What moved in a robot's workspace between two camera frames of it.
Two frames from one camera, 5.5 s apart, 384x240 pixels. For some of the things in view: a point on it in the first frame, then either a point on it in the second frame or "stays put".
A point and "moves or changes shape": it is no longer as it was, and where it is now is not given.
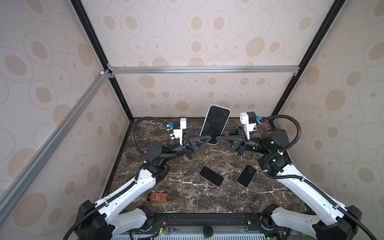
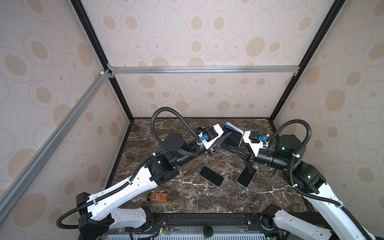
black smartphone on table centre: [211, 176] stays put
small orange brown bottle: [157, 197] stays put
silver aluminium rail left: [16, 187] stays put
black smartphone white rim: [246, 176] stays put
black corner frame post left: [100, 52] stays put
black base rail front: [245, 224] stays put
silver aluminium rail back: [117, 70] stays put
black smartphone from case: [215, 123] moves or changes shape
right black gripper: [236, 142] to [247, 154]
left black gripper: [191, 147] to [214, 144]
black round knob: [207, 231] stays put
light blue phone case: [215, 123] moves or changes shape
